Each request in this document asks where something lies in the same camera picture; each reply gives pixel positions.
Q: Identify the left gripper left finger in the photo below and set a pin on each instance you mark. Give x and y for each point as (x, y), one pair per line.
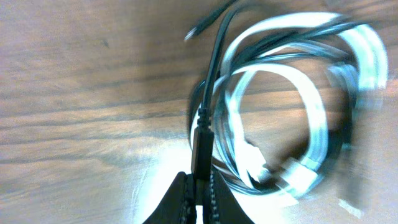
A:
(178, 204)

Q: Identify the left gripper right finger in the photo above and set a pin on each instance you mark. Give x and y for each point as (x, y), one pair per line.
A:
(220, 205)

